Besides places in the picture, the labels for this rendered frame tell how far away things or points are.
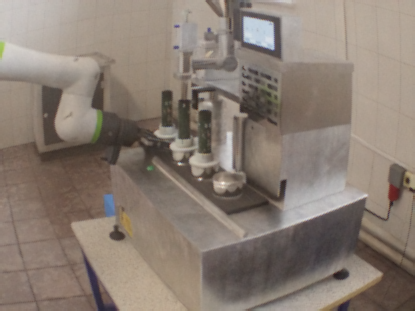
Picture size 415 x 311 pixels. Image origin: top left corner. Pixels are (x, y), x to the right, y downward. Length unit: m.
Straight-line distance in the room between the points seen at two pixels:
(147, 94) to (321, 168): 4.07
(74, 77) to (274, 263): 0.69
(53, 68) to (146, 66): 3.83
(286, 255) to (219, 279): 0.17
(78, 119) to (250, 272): 0.58
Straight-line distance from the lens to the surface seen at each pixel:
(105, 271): 1.40
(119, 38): 4.91
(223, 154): 1.45
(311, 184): 1.17
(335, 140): 1.18
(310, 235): 1.15
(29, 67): 1.26
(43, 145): 4.24
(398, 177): 2.61
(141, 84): 5.09
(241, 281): 1.10
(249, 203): 1.15
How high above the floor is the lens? 1.54
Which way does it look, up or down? 21 degrees down
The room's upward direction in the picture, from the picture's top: 1 degrees clockwise
